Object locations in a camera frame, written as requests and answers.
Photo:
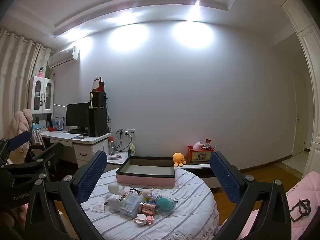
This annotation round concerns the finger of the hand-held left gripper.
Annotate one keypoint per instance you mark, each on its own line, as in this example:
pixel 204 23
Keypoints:
pixel 48 155
pixel 20 140

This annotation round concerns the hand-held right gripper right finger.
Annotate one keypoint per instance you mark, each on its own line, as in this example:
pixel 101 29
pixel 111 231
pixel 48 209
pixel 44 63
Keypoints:
pixel 225 177

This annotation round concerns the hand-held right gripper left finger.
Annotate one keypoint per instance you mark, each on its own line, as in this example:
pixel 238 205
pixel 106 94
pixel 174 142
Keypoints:
pixel 92 177

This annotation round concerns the white round-head figurine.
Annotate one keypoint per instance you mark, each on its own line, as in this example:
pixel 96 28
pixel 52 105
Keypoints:
pixel 116 188

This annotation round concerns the white elephant toy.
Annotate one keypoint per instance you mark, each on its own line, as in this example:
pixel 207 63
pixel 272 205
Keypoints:
pixel 113 201

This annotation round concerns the black flowered hair clip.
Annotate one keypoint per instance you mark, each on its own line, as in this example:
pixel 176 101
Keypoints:
pixel 135 189

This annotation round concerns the clear plastic box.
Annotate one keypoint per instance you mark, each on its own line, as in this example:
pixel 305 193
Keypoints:
pixel 130 203

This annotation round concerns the pink storage box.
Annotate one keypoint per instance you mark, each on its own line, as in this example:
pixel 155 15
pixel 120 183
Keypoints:
pixel 145 178

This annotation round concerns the small big-headed doll figurine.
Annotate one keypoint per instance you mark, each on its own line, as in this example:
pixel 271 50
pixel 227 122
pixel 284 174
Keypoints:
pixel 147 193

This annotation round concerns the blue rectangular box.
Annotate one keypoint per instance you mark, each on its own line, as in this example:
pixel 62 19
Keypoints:
pixel 147 208

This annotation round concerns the teal round compact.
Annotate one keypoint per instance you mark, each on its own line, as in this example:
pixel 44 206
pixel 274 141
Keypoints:
pixel 165 203

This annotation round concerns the pink padded jacket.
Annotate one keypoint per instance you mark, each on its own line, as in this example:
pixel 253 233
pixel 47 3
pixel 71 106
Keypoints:
pixel 22 120

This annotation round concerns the red desk item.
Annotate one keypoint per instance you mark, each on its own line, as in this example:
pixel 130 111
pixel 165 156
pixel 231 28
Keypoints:
pixel 51 129

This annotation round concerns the white desk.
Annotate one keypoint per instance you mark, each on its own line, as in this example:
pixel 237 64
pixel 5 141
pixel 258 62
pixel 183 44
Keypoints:
pixel 85 152

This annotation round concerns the low dark-topped cabinet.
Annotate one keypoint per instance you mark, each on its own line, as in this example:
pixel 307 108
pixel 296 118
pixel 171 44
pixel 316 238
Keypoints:
pixel 200 166

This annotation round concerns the pink flat packet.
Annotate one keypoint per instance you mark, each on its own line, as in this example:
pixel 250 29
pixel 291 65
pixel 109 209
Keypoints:
pixel 115 157

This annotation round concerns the red storage crate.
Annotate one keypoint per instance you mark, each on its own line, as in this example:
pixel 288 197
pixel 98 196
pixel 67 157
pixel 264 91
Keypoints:
pixel 200 156

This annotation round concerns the blue printed box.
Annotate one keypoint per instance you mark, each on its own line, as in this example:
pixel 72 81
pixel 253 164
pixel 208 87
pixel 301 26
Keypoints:
pixel 58 123

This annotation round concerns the black keyboard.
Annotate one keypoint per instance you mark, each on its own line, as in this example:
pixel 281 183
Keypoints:
pixel 76 131

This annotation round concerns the water bottle with red cap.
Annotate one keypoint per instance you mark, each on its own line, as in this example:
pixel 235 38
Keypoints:
pixel 112 146

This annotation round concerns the pink plush toy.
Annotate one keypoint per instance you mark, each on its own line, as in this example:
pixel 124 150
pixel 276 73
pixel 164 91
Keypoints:
pixel 198 145

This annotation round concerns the black computer monitor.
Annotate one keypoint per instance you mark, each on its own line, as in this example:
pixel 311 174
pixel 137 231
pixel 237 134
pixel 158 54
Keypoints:
pixel 77 115

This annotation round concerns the white glass-door cabinet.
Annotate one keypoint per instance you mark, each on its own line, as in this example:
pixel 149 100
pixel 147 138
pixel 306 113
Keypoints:
pixel 42 95

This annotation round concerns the orange octopus plush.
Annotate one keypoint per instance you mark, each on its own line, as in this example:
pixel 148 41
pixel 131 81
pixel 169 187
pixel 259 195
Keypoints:
pixel 178 158

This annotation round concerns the black computer tower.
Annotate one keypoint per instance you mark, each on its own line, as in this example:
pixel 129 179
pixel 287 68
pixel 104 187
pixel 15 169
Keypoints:
pixel 98 122

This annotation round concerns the beige curtain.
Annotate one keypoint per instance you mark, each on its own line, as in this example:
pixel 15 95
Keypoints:
pixel 15 80

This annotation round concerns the small pink doll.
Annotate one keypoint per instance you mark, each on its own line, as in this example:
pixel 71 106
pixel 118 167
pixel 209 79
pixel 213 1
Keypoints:
pixel 40 73

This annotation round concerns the black speaker box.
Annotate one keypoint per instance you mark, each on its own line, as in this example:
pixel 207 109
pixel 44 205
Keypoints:
pixel 98 100

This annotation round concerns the desk calendar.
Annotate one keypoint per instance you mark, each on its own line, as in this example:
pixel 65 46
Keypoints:
pixel 96 85

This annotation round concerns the red paper bag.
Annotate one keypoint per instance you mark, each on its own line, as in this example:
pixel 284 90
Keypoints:
pixel 102 86

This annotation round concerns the white air conditioner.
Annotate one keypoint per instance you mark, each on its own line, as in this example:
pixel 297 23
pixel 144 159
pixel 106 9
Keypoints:
pixel 62 58

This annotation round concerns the white door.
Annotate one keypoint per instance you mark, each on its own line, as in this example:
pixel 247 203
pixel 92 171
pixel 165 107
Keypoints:
pixel 300 117

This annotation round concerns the white wardrobe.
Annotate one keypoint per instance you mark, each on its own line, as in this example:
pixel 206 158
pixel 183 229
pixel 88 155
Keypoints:
pixel 312 80

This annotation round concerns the black frame object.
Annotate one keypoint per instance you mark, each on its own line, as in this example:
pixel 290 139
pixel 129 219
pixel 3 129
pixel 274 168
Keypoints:
pixel 300 202

